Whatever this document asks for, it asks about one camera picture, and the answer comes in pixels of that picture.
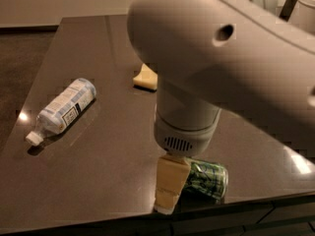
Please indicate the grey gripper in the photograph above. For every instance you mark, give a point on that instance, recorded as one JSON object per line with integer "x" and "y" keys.
{"x": 183, "y": 139}

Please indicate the green soda can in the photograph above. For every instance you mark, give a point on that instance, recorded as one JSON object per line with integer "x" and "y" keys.
{"x": 207, "y": 178}

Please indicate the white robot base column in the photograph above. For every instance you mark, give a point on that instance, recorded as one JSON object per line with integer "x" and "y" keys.
{"x": 303, "y": 15}

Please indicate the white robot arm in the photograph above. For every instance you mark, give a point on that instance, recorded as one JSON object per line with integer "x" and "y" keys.
{"x": 235, "y": 80}

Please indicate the yellow sponge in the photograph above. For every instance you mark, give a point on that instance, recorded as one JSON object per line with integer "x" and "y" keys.
{"x": 146, "y": 79}

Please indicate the clear plastic water bottle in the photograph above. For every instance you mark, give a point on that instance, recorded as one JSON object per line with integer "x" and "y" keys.
{"x": 62, "y": 111}

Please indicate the dark panel behind table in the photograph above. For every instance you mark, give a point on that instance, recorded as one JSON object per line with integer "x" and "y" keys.
{"x": 287, "y": 9}

